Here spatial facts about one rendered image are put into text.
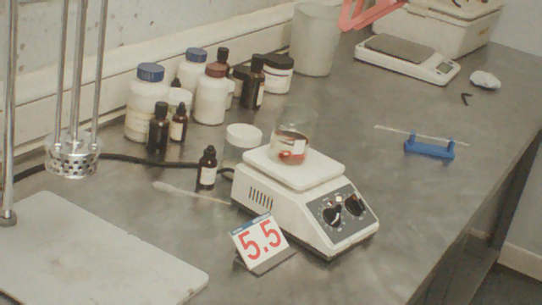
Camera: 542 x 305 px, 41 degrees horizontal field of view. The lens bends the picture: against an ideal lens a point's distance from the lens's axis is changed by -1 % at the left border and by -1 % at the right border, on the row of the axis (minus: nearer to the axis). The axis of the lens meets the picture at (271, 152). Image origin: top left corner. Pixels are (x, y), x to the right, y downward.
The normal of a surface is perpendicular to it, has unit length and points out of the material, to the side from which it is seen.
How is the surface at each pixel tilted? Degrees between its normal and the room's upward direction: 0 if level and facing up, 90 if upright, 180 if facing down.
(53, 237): 0
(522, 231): 90
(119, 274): 0
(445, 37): 93
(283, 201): 90
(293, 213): 90
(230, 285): 0
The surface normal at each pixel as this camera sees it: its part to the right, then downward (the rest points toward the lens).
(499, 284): 0.18, -0.89
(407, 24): -0.55, 0.33
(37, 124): 0.85, 0.36
